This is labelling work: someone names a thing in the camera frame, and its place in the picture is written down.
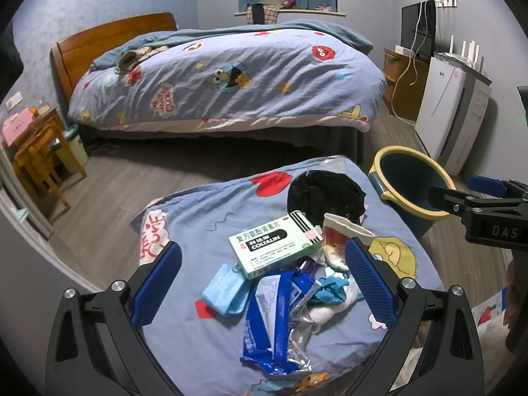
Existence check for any paper cup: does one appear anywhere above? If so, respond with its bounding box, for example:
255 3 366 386
322 213 375 272

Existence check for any light blue face mask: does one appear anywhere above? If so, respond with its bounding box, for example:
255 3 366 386
201 264 251 316

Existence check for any Coltalin medicine box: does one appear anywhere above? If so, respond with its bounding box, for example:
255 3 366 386
229 210 323 280

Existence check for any blue white wipes wrapper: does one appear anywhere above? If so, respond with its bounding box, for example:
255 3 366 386
240 271 317 376

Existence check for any black plastic bag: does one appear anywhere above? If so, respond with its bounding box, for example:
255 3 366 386
286 170 366 225

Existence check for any white tissue wad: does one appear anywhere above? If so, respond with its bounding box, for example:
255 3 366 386
309 292 363 326

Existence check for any yellow teal trash bin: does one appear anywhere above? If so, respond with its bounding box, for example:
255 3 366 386
368 146 455 239

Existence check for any near bed cartoon blue cover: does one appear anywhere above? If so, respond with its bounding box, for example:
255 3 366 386
132 156 443 395

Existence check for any white air purifier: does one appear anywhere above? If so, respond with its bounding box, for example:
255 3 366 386
414 53 491 175

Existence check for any strawberry printed carton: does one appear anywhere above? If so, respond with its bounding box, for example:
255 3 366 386
472 287 509 326

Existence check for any white router with antennas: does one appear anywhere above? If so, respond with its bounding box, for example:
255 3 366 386
446 36 481 72

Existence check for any wooden nightstand right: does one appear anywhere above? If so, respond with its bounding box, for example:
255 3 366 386
383 48 429 122

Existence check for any black monitor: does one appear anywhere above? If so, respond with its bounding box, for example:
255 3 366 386
400 0 437 63

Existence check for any wooden side table left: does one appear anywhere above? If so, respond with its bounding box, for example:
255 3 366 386
12 106 87 212

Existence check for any small white green bin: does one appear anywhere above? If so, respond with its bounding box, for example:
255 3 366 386
51 124 88 174

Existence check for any large bed cartoon duvet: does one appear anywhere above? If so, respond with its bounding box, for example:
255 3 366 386
68 20 387 133

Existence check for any pink box on table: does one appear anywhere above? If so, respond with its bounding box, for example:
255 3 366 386
2 107 33 146

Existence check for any wooden headboard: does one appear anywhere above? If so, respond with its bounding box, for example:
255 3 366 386
51 13 178 103

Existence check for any window sill clutter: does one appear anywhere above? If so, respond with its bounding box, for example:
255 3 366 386
245 0 333 25

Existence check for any white cable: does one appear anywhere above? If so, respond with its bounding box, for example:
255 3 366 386
389 0 434 127

